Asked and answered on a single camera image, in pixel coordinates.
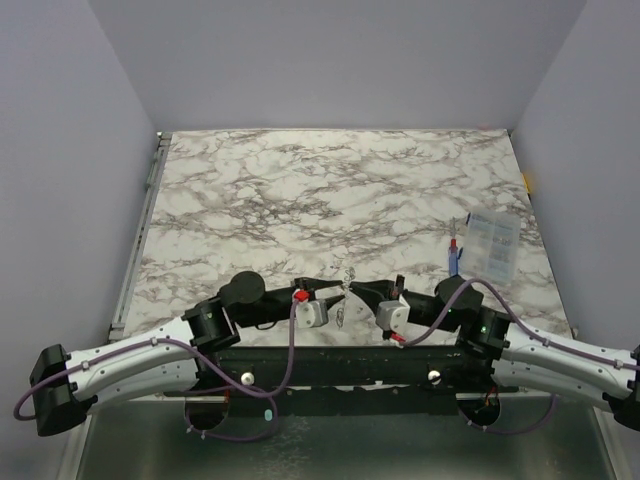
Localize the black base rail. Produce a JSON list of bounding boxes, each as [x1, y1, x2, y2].
[[164, 342, 521, 416]]

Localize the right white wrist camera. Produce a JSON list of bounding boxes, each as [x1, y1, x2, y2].
[[375, 299, 410, 336]]

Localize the left aluminium frame rail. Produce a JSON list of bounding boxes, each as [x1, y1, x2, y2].
[[108, 132, 173, 342]]

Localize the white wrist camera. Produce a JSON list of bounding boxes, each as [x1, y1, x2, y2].
[[375, 299, 410, 336], [295, 299, 329, 329]]

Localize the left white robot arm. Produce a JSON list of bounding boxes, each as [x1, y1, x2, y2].
[[24, 271, 342, 437]]

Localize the clear plastic organizer box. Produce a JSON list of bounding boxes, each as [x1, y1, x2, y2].
[[459, 207, 521, 286]]

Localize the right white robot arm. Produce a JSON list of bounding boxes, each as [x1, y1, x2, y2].
[[349, 275, 639, 430]]

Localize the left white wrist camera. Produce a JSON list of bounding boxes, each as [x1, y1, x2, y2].
[[295, 299, 329, 329]]

